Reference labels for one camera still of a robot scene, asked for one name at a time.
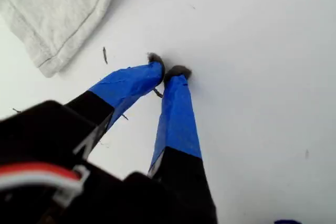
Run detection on grey t-shirt with brown sleeves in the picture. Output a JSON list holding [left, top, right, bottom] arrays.
[[0, 0, 117, 79]]

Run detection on red white gripper wire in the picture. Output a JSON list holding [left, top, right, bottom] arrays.
[[0, 162, 90, 209]]

